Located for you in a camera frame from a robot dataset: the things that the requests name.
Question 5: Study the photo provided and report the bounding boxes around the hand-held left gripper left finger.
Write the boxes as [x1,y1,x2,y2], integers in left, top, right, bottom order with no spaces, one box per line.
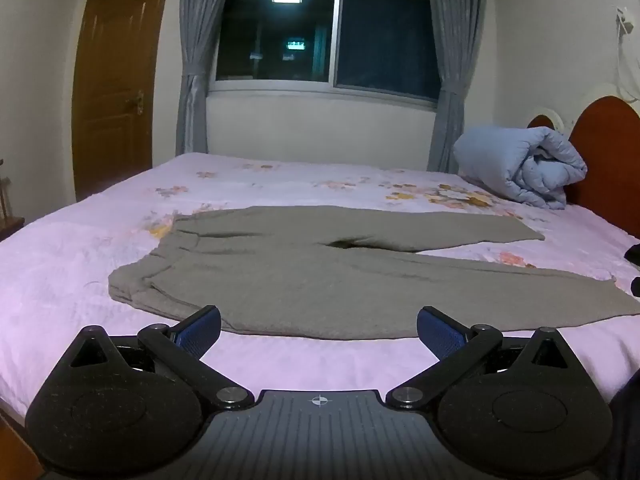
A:
[68,304,256,409]

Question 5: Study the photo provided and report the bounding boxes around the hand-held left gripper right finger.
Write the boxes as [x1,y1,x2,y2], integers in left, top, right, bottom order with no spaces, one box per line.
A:
[385,305,576,408]

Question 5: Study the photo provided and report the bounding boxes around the grey pants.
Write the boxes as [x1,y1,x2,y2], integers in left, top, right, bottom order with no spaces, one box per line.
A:
[108,205,640,341]

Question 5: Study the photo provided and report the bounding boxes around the brown wooden headboard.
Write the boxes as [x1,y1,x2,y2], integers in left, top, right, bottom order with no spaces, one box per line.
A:
[527,95,640,239]

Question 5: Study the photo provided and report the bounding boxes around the dark cloth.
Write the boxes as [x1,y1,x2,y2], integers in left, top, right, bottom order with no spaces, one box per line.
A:
[606,369,640,480]

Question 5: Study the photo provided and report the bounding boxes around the pink floral bed sheet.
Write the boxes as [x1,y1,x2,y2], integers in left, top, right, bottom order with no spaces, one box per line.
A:
[0,152,640,411]

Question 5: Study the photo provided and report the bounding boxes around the light blue folded quilt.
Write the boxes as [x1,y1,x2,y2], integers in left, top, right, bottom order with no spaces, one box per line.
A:
[453,126,588,210]

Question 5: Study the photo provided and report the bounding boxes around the dark wooden stand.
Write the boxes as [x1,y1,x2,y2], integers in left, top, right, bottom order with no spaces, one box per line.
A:
[0,157,26,242]

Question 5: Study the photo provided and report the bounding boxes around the brown wooden door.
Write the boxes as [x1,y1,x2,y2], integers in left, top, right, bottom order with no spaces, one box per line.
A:
[71,0,174,203]

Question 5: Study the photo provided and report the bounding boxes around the grey curtain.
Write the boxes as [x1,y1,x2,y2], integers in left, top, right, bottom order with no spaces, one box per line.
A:
[424,0,496,173]
[175,0,237,156]

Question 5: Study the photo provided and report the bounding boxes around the sliding glass window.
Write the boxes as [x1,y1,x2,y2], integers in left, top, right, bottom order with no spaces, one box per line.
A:
[207,0,443,108]

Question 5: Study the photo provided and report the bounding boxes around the white wall cable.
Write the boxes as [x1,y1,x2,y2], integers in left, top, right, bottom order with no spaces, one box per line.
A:
[614,6,640,103]

